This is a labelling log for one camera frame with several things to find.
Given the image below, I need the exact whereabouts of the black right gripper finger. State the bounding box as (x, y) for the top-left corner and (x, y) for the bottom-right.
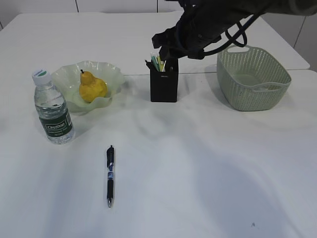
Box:
(159, 45), (189, 60)

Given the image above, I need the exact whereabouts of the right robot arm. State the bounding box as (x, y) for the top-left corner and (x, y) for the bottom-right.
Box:
(152, 0), (317, 60)

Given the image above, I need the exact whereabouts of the green plastic woven basket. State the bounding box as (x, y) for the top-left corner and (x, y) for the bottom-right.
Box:
(217, 46), (292, 112)

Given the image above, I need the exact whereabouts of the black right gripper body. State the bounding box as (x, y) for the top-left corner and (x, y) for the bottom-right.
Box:
(152, 0), (248, 60)

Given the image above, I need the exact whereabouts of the black square pen holder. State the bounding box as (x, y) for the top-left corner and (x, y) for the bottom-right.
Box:
(150, 59), (179, 103)

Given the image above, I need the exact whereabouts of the yellow pear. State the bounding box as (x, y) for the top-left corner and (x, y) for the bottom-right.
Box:
(79, 69), (108, 103)

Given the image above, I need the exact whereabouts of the green glass wavy plate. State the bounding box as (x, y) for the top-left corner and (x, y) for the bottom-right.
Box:
(52, 60), (125, 113)

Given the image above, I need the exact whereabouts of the yellow utility knife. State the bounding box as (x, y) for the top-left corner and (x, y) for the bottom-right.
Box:
(157, 56), (165, 72)

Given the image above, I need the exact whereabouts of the teal utility knife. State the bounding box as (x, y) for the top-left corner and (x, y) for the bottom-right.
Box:
(150, 52), (160, 71)

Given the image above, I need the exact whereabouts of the clear plastic water bottle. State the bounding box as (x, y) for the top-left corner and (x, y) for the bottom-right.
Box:
(32, 69), (75, 144)

